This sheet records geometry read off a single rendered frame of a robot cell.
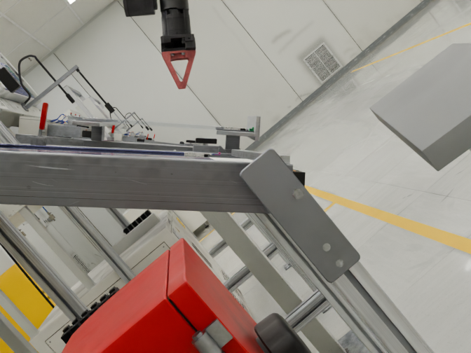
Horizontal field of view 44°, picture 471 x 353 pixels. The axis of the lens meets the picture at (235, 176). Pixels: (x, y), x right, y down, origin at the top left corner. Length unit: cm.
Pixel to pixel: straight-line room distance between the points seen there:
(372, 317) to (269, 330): 40
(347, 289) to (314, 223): 9
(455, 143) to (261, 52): 816
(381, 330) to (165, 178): 31
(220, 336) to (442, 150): 64
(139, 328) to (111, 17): 878
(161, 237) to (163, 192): 148
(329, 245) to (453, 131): 29
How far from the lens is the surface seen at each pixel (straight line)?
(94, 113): 587
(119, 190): 71
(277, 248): 218
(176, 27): 119
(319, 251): 69
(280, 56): 903
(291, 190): 67
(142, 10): 121
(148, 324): 29
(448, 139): 88
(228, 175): 71
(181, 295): 28
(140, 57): 890
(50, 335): 231
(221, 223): 169
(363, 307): 72
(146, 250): 219
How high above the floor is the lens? 83
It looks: 6 degrees down
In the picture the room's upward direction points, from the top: 40 degrees counter-clockwise
